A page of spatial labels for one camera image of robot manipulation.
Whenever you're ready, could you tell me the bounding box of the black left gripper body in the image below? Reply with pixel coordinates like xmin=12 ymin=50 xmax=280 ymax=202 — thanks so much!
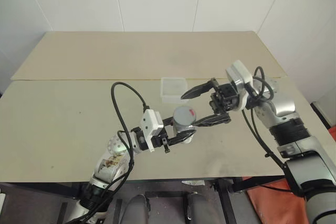
xmin=153 ymin=118 xmax=174 ymax=154

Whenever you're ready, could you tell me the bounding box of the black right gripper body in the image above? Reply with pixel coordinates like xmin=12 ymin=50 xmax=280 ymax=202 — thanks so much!
xmin=208 ymin=81 xmax=241 ymax=116

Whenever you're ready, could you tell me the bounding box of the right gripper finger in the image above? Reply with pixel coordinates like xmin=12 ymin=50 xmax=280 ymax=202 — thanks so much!
xmin=192 ymin=112 xmax=232 ymax=128
xmin=180 ymin=77 xmax=221 ymax=101

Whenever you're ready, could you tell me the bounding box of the clear jar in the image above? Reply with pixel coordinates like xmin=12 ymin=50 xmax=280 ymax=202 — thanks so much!
xmin=173 ymin=125 xmax=196 ymax=145

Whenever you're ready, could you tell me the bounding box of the grey cylindrical can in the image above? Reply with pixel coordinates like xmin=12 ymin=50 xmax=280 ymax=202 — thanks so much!
xmin=172 ymin=105 xmax=197 ymax=131

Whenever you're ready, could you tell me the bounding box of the clear plastic box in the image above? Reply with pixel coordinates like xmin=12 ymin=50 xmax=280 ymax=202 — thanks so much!
xmin=160 ymin=77 xmax=188 ymax=104

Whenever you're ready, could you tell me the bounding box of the white paper scrap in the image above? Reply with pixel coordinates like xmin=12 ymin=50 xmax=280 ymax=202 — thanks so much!
xmin=181 ymin=180 xmax=206 ymax=188

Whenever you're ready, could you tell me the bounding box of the dark grey rounded shape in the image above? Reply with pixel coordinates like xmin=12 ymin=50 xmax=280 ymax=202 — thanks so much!
xmin=125 ymin=194 xmax=151 ymax=224

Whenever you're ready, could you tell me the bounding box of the orange cloth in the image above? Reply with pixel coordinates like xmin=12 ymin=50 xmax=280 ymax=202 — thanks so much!
xmin=243 ymin=175 xmax=313 ymax=224

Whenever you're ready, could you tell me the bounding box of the red object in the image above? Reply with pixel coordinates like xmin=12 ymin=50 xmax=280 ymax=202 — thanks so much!
xmin=327 ymin=125 xmax=336 ymax=142

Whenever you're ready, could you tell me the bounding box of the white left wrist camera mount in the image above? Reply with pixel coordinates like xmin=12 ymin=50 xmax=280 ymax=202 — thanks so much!
xmin=140 ymin=109 xmax=164 ymax=153

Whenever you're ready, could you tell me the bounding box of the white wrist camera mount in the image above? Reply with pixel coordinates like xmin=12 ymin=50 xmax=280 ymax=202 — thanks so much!
xmin=140 ymin=109 xmax=164 ymax=153
xmin=225 ymin=60 xmax=255 ymax=111

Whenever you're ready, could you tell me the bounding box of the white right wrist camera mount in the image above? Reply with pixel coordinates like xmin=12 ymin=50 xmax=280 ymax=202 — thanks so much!
xmin=225 ymin=60 xmax=255 ymax=111

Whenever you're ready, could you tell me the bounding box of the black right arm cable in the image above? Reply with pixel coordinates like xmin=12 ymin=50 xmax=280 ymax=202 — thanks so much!
xmin=241 ymin=66 xmax=305 ymax=198

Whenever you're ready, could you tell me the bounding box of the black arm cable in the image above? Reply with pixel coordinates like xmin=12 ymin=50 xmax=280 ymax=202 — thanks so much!
xmin=241 ymin=66 xmax=305 ymax=198
xmin=78 ymin=81 xmax=148 ymax=224

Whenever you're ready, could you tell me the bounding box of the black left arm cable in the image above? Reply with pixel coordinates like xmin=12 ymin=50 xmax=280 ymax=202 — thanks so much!
xmin=78 ymin=81 xmax=148 ymax=224

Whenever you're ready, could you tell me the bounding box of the black metal table frame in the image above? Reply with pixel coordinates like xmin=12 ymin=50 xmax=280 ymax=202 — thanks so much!
xmin=0 ymin=178 xmax=253 ymax=224

